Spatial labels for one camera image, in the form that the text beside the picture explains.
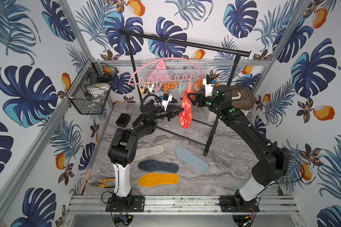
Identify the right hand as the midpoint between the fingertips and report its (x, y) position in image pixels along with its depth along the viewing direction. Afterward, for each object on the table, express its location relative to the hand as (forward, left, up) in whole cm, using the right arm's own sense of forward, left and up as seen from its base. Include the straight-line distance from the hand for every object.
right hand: (192, 93), depth 78 cm
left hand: (-5, +5, -6) cm, 10 cm away
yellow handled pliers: (-38, +54, -34) cm, 75 cm away
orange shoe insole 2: (-18, +31, -36) cm, 51 cm away
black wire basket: (+22, +64, -1) cm, 68 cm away
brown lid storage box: (+14, -37, -15) cm, 42 cm away
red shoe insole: (-7, +3, -11) cm, 14 cm away
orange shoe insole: (-35, +22, -36) cm, 55 cm away
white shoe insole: (-20, +2, -37) cm, 42 cm away
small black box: (+7, +49, -32) cm, 59 cm away
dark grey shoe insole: (-27, +22, -35) cm, 49 cm away
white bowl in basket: (+2, +53, 0) cm, 53 cm away
